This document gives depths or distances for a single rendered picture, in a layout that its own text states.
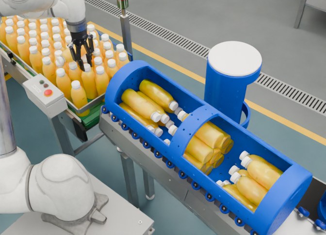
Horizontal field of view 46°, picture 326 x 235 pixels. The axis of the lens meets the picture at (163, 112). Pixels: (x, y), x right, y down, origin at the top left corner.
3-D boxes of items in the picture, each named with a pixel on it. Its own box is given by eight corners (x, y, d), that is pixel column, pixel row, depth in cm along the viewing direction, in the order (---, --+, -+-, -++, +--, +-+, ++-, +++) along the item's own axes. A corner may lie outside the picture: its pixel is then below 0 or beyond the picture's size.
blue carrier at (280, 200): (257, 252, 138) (277, 209, 118) (105, 123, 181) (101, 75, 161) (299, 205, 153) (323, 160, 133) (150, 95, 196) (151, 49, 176)
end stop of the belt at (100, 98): (80, 113, 187) (79, 109, 184) (79, 113, 187) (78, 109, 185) (141, 74, 205) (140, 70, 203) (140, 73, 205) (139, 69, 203)
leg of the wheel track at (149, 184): (150, 201, 260) (144, 145, 213) (144, 196, 262) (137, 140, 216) (155, 196, 262) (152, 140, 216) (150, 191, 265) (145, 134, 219)
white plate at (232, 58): (214, 77, 189) (214, 79, 190) (268, 72, 191) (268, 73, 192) (203, 43, 208) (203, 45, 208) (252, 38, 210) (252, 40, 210)
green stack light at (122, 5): (122, 10, 209) (121, 2, 205) (115, 6, 212) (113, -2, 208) (131, 6, 212) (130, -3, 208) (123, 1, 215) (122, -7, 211)
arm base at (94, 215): (91, 246, 129) (89, 239, 125) (39, 219, 136) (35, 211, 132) (119, 202, 140) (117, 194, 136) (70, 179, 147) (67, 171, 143)
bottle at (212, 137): (216, 136, 143) (180, 110, 153) (209, 151, 146) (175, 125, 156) (226, 132, 148) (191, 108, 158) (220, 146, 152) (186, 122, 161)
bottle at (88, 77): (99, 98, 200) (94, 72, 186) (86, 100, 200) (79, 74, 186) (99, 89, 205) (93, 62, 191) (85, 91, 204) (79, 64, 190)
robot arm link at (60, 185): (93, 221, 129) (81, 186, 113) (39, 223, 129) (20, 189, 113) (97, 180, 140) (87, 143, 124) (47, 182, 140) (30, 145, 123)
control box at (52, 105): (50, 119, 178) (44, 104, 170) (27, 97, 188) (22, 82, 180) (68, 108, 183) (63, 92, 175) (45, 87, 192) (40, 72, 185)
